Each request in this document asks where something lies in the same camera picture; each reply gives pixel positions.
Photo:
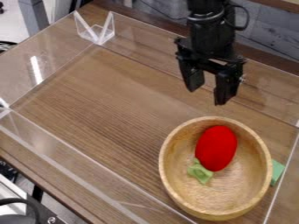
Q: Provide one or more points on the brown wooden bowl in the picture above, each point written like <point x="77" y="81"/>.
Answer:
<point x="235" y="188"/>

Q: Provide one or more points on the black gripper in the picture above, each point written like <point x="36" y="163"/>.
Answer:
<point x="207" y="51"/>

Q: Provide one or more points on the red toy with green stem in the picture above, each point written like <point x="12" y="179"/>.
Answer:
<point x="215" y="150"/>

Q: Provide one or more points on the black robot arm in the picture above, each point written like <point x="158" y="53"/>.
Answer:
<point x="220" y="7"/>

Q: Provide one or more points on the grey post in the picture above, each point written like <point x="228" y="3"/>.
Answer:
<point x="33" y="15"/>

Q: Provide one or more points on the black metal bracket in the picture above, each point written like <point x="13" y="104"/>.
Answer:
<point x="48" y="217"/>

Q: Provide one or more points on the clear acrylic tray enclosure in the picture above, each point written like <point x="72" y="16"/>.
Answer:
<point x="92" y="96"/>

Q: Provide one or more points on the green flat block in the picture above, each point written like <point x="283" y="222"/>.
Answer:
<point x="277" y="169"/>

